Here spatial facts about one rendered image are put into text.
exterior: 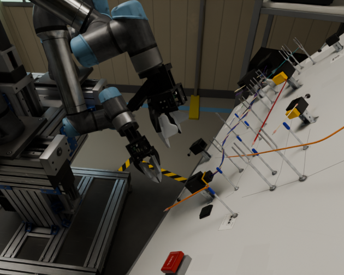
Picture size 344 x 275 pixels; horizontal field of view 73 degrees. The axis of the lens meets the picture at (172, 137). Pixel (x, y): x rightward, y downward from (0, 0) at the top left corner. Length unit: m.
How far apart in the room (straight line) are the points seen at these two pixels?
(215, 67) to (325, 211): 2.88
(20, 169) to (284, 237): 0.89
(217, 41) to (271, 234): 2.79
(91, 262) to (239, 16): 2.76
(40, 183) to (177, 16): 2.47
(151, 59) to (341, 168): 0.45
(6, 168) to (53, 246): 0.83
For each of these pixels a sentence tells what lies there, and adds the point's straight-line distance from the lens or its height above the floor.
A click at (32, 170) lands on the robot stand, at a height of 1.05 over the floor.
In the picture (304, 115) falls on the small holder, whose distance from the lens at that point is 0.73.
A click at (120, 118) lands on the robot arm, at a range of 0.78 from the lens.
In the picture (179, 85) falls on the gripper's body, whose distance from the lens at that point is 0.62.
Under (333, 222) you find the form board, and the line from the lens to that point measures 0.45.
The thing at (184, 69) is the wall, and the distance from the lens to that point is 3.25.
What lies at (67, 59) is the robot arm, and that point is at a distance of 0.88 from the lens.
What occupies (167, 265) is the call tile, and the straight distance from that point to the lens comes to 0.62.
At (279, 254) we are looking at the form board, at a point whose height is 1.30.
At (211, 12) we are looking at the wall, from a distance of 3.04.
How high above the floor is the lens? 1.69
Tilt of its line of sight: 40 degrees down
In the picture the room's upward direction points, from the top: straight up
